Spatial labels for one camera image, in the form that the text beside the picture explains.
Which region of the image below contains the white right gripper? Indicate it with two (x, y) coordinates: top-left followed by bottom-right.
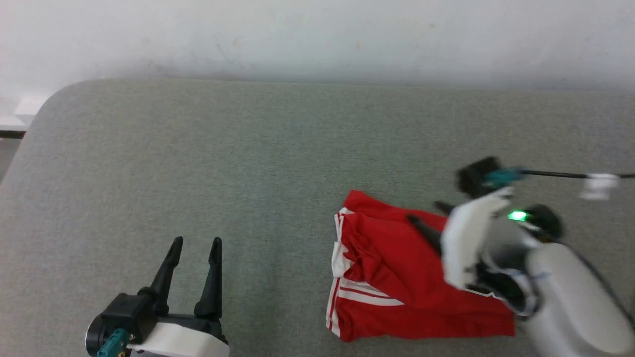
(406, 188), (514, 291)

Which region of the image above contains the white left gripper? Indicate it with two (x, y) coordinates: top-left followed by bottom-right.
(131, 237), (229, 357)

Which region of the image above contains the red Bulls 23 jersey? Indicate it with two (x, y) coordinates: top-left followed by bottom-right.
(326, 190), (517, 343)

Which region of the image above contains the grey fabric sofa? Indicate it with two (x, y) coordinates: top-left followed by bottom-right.
(0, 78), (635, 357)

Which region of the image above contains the white baseboard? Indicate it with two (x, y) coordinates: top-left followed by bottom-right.
(0, 97), (48, 133)

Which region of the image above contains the white cable tag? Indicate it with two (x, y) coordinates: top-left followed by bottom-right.
(580, 172), (620, 201)

